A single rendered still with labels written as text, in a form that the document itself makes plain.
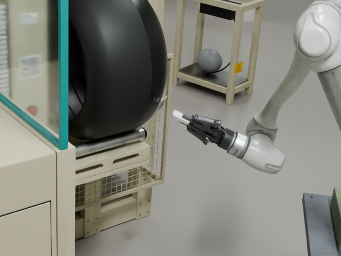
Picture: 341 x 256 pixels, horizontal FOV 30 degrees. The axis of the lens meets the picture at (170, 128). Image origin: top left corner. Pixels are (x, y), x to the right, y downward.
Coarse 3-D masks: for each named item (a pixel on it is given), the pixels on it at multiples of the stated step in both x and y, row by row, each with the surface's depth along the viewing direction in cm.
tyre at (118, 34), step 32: (96, 0) 206; (128, 0) 212; (96, 32) 203; (128, 32) 207; (160, 32) 216; (96, 64) 203; (128, 64) 206; (160, 64) 215; (96, 96) 207; (128, 96) 211; (160, 96) 221; (96, 128) 217; (128, 128) 227
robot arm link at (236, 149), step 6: (234, 138) 229; (240, 138) 228; (246, 138) 229; (234, 144) 228; (240, 144) 228; (246, 144) 228; (228, 150) 230; (234, 150) 229; (240, 150) 228; (234, 156) 232; (240, 156) 230
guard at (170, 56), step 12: (168, 60) 300; (168, 72) 302; (168, 84) 304; (168, 96) 307; (168, 108) 310; (156, 120) 309; (168, 120) 313; (156, 168) 321; (156, 180) 326; (84, 192) 297; (96, 192) 302; (120, 192) 313; (132, 192) 316; (84, 204) 300; (96, 204) 304
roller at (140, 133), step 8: (144, 128) 240; (112, 136) 232; (120, 136) 233; (128, 136) 235; (136, 136) 237; (144, 136) 239; (80, 144) 224; (88, 144) 225; (96, 144) 227; (104, 144) 229; (112, 144) 231; (120, 144) 234; (80, 152) 223; (88, 152) 226
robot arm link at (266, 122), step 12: (300, 60) 210; (288, 72) 216; (300, 72) 212; (288, 84) 218; (300, 84) 217; (276, 96) 228; (288, 96) 224; (264, 108) 239; (276, 108) 235; (252, 120) 242; (264, 120) 239; (276, 120) 241; (252, 132) 240; (264, 132) 238; (276, 132) 241
